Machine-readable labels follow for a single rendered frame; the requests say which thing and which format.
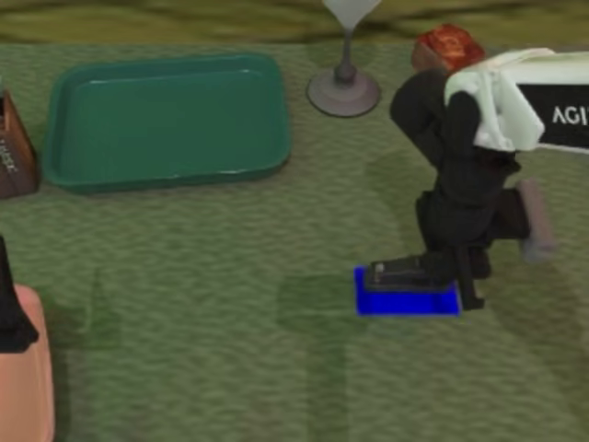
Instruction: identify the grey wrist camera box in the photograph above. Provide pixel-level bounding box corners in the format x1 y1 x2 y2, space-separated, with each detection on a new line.
514 177 559 264

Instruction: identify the red brown bread loaf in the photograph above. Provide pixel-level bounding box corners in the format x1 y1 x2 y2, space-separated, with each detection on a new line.
410 23 487 75

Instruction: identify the clear martini glass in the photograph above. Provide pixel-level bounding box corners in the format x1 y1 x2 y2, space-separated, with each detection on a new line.
306 0 384 119

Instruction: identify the blue rectangular block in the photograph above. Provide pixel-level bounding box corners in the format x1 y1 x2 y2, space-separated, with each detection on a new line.
352 264 463 319

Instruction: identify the pink cylinder container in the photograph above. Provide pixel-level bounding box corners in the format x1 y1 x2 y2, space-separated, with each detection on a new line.
0 283 57 442

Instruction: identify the green plastic tray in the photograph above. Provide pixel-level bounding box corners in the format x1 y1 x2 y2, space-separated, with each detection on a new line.
40 52 293 195

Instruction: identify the brown cardboard box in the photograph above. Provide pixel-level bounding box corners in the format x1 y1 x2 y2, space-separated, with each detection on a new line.
0 88 40 201

